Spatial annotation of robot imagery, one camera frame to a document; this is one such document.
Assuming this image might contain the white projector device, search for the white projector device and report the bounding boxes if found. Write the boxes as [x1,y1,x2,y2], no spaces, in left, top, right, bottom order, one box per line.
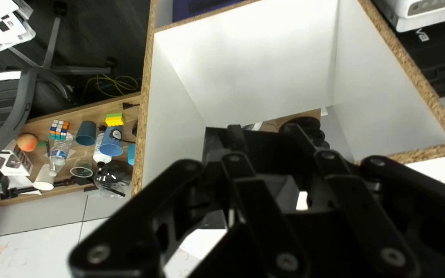
[372,0,445,34]

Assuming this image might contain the yellow block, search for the yellow block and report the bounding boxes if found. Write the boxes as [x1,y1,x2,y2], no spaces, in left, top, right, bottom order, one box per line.
[103,111,126,129]

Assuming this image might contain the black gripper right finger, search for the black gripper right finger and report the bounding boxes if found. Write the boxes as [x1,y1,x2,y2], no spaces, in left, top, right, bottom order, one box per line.
[278,116,445,278]

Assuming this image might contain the black crumpled item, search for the black crumpled item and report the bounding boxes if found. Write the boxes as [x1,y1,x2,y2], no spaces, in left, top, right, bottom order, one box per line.
[91,160,132,197]

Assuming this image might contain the black hard case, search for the black hard case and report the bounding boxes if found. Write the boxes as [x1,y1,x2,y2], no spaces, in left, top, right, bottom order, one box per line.
[398,18,445,100]

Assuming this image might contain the green rubber ring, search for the green rubber ring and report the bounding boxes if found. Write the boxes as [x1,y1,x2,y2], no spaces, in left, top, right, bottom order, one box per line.
[68,163,95,180]

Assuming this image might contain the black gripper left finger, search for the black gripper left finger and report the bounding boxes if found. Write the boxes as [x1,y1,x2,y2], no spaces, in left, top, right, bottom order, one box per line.
[66,123,312,278]

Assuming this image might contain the black and white gadget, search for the black and white gadget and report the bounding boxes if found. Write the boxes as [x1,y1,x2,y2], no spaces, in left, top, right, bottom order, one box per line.
[0,148,43,201]

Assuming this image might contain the light blue cup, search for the light blue cup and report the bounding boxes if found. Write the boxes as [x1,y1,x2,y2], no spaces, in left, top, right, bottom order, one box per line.
[97,125,126,159]

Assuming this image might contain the Rubik's cube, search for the Rubik's cube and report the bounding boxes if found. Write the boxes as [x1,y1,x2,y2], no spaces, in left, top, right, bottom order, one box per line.
[48,119,74,143]

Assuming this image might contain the clear plastic bottle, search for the clear plastic bottle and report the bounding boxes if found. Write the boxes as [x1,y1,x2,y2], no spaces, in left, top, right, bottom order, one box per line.
[32,137,75,193]

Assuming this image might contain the dark blue cup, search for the dark blue cup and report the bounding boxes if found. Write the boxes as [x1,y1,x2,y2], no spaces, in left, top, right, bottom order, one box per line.
[74,119,98,148]

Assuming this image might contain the yellow green cable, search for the yellow green cable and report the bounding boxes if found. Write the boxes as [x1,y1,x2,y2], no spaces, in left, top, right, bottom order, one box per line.
[81,72,142,100]

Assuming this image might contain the orange ball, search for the orange ball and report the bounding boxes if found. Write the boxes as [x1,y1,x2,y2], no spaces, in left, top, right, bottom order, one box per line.
[15,131,40,154]

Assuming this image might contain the white chipboard shelf unit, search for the white chipboard shelf unit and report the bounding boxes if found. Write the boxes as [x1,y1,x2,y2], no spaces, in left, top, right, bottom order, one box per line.
[129,0,445,228]

